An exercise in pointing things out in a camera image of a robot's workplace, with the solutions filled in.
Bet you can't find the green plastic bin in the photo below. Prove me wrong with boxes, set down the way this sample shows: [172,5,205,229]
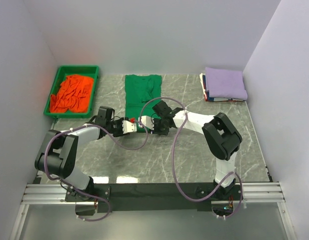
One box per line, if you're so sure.
[43,65,99,119]

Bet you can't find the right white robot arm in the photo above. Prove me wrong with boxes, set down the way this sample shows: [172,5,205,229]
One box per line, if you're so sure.
[152,100,243,203]

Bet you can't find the orange t-shirt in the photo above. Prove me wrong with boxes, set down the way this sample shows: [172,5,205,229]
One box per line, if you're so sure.
[49,74,94,114]

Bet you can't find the folded purple t-shirt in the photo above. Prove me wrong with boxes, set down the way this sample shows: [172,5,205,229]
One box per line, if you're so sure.
[205,67,248,101]

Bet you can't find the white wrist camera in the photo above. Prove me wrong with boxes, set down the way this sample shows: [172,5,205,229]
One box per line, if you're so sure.
[122,119,138,135]
[138,115,155,130]

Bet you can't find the stack of folded shirts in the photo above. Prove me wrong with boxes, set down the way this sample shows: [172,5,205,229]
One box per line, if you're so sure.
[199,73,209,102]

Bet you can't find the green t-shirt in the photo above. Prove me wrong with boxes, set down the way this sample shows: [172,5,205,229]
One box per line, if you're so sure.
[124,74,162,120]

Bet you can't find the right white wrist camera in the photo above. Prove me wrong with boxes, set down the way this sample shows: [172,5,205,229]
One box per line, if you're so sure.
[138,115,155,130]

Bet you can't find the aluminium rail frame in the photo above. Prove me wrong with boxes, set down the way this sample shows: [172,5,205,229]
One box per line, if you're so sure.
[9,119,295,240]

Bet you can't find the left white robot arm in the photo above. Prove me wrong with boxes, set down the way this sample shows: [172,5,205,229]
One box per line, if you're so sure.
[34,106,127,201]

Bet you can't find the black base beam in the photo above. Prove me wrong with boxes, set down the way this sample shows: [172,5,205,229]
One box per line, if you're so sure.
[65,182,241,213]

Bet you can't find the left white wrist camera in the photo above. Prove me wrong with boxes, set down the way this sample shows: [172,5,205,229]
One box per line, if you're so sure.
[122,119,138,135]

